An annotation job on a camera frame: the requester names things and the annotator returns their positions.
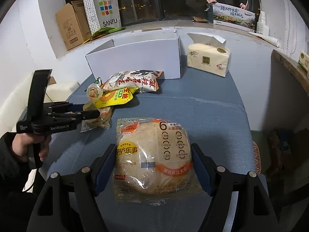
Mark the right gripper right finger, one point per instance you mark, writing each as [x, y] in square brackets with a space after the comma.
[205, 169]

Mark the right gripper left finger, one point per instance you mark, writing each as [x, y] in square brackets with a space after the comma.
[102, 167]

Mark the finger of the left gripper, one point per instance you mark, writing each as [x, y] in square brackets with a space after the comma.
[65, 107]
[86, 115]

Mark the yellow sunflower seed bag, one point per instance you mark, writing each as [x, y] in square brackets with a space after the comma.
[112, 98]

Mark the Lays rice cracker bag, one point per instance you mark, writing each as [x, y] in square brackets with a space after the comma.
[153, 161]

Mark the white orange noodle snack bag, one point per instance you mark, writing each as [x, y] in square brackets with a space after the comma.
[141, 80]

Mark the left forearm black sleeve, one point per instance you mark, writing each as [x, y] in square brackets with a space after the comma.
[16, 205]

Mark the left hand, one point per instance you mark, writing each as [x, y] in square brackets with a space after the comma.
[22, 143]

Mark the small rice cracker bag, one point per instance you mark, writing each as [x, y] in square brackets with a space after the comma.
[103, 121]

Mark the clear jelly cup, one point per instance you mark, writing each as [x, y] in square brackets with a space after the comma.
[94, 92]

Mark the green pea snack packet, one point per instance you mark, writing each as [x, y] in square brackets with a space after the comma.
[98, 81]

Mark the green woven stool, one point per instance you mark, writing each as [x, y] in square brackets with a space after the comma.
[261, 152]

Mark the green snack packets on sill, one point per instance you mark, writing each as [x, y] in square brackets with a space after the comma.
[103, 32]

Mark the brown cardboard box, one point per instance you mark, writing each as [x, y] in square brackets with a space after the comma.
[73, 25]

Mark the white SANFU shopping bag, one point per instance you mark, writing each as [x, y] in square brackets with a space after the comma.
[102, 14]

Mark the white cardboard storage box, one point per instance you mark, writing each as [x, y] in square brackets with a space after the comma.
[154, 50]

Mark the beige tissue pack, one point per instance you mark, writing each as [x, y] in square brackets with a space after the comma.
[208, 53]

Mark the wooden side desk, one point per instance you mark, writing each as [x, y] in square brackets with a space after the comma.
[294, 68]

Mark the white plastic bottle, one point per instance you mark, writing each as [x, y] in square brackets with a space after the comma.
[262, 28]

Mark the brown paper scrap on sill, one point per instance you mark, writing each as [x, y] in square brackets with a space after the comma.
[200, 20]

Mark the landscape printed carton box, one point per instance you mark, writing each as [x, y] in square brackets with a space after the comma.
[231, 16]

